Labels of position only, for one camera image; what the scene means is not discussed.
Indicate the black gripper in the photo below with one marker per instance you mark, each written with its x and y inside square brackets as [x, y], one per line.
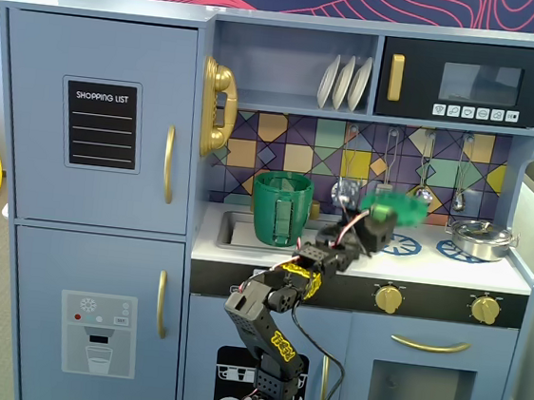
[374, 231]

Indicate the green lid with cube knob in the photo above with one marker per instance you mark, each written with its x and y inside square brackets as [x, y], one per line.
[409, 210]

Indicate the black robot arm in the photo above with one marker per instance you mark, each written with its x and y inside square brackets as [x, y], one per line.
[259, 318]

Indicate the steel pot lid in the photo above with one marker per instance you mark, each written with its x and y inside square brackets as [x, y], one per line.
[481, 228]

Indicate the green plastic pitcher recipient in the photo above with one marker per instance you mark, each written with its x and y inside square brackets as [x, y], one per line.
[266, 209]

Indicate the steel slotted spatula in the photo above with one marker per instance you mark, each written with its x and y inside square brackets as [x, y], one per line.
[384, 188]

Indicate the steel toy ladle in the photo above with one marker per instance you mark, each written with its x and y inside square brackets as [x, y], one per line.
[423, 194]

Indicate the small gold sink tap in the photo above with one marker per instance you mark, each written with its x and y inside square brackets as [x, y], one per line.
[315, 210]

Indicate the steel toy spoon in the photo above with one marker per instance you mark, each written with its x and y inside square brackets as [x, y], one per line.
[458, 202]

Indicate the gold stove knob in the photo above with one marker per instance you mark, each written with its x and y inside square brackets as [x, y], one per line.
[485, 310]
[388, 299]

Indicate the small steel cooking pot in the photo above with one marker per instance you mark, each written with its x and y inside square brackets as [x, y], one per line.
[481, 249]

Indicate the white toy plate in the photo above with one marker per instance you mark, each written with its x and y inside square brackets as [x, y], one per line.
[359, 83]
[327, 84]
[344, 81]

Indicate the blue oven door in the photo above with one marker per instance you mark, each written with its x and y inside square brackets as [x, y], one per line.
[361, 353]

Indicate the black toy microwave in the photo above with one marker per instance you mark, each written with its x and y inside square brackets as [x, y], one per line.
[422, 82]

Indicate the blue dishwasher door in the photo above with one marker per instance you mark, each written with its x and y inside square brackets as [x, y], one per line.
[206, 327]

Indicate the gold toy telephone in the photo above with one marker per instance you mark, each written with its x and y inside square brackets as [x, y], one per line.
[222, 80]

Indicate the blue wooden toy kitchen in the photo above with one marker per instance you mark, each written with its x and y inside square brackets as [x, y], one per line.
[101, 3]

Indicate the blue fridge door shopping list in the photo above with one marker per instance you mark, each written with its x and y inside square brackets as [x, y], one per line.
[30, 137]

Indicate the blue freezer door water dispenser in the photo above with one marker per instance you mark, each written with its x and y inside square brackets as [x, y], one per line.
[34, 328]

